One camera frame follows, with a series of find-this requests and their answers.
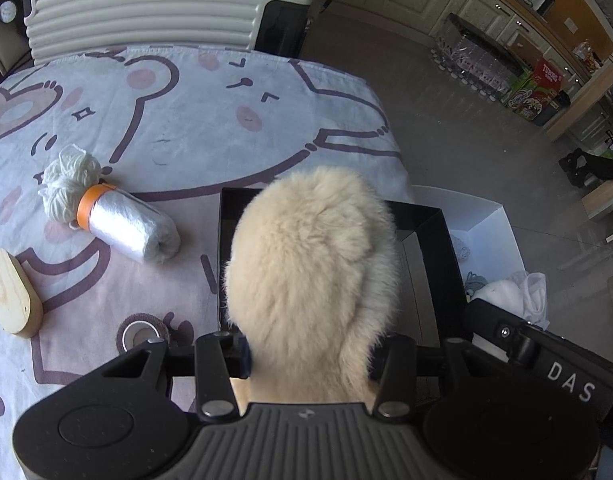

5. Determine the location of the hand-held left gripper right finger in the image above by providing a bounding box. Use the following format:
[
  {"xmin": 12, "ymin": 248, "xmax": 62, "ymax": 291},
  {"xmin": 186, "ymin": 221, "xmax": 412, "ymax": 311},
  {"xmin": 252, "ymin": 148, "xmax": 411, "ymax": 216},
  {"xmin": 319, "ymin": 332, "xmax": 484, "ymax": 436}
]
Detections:
[{"xmin": 369, "ymin": 334, "xmax": 473, "ymax": 419}]

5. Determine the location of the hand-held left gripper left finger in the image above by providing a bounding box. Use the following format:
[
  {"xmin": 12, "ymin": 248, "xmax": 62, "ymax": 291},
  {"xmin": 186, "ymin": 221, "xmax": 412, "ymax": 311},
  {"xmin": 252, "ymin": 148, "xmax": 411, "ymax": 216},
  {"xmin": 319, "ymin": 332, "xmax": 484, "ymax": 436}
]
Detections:
[{"xmin": 101, "ymin": 332, "xmax": 252, "ymax": 421}]

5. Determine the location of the cream fluffy plush toy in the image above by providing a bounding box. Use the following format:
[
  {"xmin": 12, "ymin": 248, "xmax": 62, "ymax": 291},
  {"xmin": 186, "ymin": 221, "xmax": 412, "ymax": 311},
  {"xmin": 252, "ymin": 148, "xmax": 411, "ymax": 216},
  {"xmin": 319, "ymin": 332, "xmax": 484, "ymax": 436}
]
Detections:
[{"xmin": 222, "ymin": 166, "xmax": 402, "ymax": 406}]

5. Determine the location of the black cardboard box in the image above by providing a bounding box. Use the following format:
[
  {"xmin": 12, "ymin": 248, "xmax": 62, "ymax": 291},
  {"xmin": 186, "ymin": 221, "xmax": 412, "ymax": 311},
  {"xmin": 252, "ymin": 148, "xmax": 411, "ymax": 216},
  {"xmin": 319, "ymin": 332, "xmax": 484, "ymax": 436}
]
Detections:
[{"xmin": 217, "ymin": 187, "xmax": 470, "ymax": 348}]

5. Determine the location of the white cardboard box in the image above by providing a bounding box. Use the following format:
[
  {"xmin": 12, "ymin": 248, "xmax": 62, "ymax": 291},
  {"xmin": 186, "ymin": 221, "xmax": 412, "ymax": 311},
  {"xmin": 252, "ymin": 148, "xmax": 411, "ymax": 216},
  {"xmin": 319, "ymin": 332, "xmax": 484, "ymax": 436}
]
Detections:
[{"xmin": 411, "ymin": 185, "xmax": 550, "ymax": 332}]

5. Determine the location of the white yarn ball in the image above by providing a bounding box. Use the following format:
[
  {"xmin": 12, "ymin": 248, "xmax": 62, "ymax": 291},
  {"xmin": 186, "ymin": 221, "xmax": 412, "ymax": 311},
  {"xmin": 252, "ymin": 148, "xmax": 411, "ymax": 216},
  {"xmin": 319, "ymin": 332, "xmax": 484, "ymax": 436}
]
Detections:
[{"xmin": 39, "ymin": 144, "xmax": 110, "ymax": 227}]

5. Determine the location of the white cloth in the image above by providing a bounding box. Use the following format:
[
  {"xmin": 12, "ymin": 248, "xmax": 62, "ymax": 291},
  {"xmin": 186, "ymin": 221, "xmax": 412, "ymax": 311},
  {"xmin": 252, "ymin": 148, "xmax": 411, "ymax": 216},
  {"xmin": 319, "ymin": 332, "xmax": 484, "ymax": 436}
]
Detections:
[{"xmin": 474, "ymin": 271, "xmax": 550, "ymax": 329}]

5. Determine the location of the brown tape roll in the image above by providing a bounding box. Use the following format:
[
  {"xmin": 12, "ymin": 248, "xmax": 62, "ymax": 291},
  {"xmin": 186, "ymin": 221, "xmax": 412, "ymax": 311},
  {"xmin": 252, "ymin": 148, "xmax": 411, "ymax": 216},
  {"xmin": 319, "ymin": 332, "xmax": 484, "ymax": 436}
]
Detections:
[{"xmin": 117, "ymin": 314, "xmax": 171, "ymax": 354}]

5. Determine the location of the oval wooden block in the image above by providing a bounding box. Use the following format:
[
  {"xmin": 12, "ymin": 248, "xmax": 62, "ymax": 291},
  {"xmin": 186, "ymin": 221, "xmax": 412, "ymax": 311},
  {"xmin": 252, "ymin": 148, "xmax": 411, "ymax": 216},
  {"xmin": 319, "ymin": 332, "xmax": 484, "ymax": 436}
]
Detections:
[{"xmin": 0, "ymin": 249, "xmax": 45, "ymax": 339}]

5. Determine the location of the bear printed tablecloth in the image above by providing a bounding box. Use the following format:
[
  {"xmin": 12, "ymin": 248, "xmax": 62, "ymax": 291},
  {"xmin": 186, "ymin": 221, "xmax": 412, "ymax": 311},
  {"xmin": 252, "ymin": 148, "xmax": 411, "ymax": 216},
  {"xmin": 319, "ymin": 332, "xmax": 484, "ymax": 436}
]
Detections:
[{"xmin": 0, "ymin": 45, "xmax": 417, "ymax": 480}]

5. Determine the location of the green carton box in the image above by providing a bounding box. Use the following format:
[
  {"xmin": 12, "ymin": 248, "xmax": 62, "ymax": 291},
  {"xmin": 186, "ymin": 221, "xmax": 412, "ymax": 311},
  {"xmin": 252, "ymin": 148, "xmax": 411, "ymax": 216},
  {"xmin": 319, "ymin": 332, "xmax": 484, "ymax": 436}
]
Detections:
[{"xmin": 501, "ymin": 70, "xmax": 560, "ymax": 122}]

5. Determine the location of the red carton box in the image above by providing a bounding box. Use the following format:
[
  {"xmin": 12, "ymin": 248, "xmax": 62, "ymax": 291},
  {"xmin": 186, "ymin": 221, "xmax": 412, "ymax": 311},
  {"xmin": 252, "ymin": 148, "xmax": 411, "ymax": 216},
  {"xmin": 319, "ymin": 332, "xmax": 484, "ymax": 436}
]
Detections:
[{"xmin": 529, "ymin": 57, "xmax": 565, "ymax": 97}]

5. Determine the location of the shrink-wrapped bottle crate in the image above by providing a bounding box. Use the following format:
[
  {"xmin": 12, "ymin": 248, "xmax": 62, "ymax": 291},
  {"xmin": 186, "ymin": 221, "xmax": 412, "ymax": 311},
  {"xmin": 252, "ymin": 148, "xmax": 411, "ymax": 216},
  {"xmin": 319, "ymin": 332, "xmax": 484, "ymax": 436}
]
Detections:
[{"xmin": 431, "ymin": 12, "xmax": 530, "ymax": 102}]

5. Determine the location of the white ribbed suitcase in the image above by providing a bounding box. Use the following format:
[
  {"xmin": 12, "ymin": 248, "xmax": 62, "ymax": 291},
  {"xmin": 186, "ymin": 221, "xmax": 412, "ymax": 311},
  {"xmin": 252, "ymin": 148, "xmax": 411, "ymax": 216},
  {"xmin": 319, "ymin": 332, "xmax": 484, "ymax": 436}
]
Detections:
[{"xmin": 24, "ymin": 0, "xmax": 321, "ymax": 64}]

